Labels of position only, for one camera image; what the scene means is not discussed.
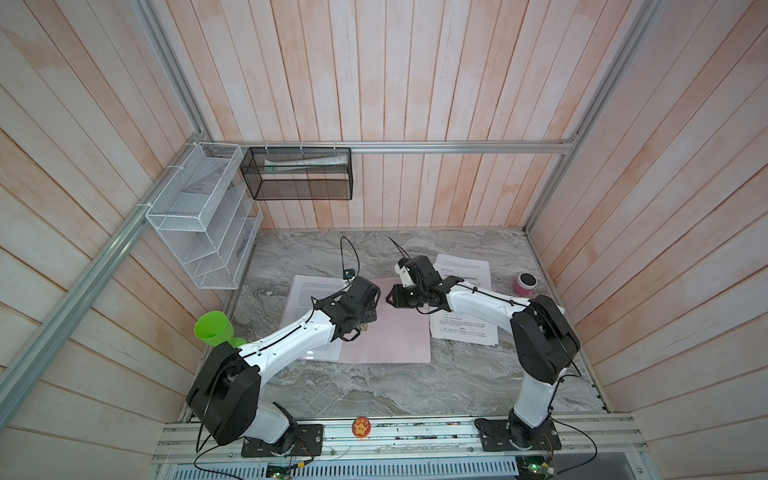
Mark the red round badge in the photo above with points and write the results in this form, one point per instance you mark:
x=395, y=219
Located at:
x=361, y=427

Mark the green plastic goblet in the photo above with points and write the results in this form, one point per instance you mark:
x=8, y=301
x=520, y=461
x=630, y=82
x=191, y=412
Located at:
x=214, y=328

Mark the black wire mesh basket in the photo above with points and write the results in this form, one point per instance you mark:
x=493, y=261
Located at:
x=298, y=173

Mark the white paper stack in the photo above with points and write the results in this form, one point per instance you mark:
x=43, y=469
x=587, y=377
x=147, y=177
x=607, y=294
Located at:
x=462, y=323

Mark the white wire mesh shelf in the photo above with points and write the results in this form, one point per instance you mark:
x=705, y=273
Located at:
x=206, y=219

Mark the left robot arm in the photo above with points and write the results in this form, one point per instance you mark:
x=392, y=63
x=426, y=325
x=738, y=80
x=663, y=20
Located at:
x=225, y=394

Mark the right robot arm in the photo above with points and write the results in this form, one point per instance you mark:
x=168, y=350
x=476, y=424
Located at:
x=545, y=342

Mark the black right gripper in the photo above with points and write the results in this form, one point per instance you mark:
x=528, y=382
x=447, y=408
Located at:
x=396, y=297

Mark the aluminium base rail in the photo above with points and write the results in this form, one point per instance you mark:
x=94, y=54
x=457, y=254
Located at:
x=440, y=436

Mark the pink folder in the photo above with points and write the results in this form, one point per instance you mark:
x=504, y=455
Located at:
x=397, y=336

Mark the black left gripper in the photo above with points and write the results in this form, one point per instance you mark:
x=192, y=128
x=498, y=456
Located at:
x=370, y=314

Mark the pink round speaker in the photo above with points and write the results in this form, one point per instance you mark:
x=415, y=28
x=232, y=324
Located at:
x=524, y=285

